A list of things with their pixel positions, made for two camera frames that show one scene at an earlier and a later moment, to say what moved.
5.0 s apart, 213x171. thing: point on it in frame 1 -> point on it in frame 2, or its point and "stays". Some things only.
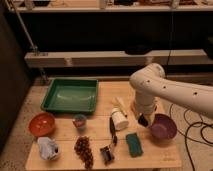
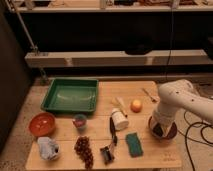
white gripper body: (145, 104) -> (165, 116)
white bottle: (119, 119) stays
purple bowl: (162, 128) stays
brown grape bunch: (84, 151) stays
